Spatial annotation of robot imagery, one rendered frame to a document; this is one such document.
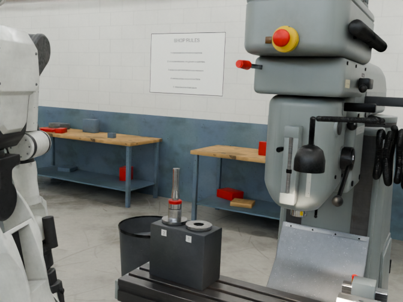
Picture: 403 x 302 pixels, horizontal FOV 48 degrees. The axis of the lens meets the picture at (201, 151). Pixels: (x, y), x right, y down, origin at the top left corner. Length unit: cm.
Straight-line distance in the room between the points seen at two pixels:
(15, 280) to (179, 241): 55
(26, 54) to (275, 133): 68
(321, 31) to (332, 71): 13
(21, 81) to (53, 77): 679
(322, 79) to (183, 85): 525
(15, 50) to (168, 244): 79
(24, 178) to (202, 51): 502
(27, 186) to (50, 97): 664
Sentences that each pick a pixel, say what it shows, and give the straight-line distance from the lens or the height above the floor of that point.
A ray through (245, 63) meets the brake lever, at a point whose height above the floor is 170.
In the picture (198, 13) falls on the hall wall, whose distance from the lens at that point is 635.
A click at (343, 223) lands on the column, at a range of 173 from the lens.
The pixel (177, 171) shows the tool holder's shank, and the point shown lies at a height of 135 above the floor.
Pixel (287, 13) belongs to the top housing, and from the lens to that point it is 112.
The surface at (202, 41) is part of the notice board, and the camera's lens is 626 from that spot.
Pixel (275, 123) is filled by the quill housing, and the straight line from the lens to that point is 125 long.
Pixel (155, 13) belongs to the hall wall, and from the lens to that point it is 672.
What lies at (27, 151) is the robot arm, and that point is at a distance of 136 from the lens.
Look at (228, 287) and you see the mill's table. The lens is 157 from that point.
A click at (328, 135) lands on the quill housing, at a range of 123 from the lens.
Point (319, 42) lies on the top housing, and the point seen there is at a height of 175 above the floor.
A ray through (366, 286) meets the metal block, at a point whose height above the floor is 112.
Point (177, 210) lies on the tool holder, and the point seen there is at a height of 122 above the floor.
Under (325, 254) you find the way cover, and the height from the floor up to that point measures 106.
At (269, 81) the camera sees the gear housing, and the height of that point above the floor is 166.
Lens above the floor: 164
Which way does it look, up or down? 8 degrees down
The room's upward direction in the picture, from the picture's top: 2 degrees clockwise
